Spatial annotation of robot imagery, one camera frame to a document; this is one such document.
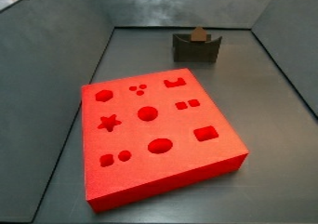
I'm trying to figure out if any brown three prong object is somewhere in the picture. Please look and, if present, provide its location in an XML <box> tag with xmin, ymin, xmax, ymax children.
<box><xmin>190</xmin><ymin>26</ymin><xmax>207</xmax><ymax>42</ymax></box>

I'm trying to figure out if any red foam shape board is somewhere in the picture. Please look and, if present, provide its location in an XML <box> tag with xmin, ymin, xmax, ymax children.
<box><xmin>82</xmin><ymin>69</ymin><xmax>249</xmax><ymax>212</ymax></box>

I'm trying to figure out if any black curved fixture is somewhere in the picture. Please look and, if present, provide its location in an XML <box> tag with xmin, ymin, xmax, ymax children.
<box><xmin>172</xmin><ymin>33</ymin><xmax>222</xmax><ymax>63</ymax></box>

